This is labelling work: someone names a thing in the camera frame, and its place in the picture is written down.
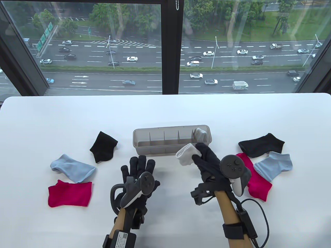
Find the person's left hand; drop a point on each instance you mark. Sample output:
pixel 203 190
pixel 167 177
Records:
pixel 137 168

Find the person's right hand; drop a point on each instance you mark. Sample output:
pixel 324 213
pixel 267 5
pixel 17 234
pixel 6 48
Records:
pixel 209 165

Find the grey sock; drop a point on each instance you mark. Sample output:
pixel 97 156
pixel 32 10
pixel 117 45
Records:
pixel 201 136
pixel 197 130

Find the black sock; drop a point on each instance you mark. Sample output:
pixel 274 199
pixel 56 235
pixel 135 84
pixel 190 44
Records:
pixel 103 147
pixel 261 146

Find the pink sock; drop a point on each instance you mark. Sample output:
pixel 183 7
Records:
pixel 69 193
pixel 258 186

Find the light blue sock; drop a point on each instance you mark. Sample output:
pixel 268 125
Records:
pixel 72 169
pixel 274 165

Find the person's right forearm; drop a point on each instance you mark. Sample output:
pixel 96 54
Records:
pixel 228 209

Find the person's left forearm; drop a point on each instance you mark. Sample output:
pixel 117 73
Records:
pixel 122 221

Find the grey plastic divided organizer box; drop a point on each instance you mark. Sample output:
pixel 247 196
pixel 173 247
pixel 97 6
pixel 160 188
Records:
pixel 160 148

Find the black labelled sensor box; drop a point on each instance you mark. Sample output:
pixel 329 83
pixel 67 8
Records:
pixel 247 223
pixel 122 239

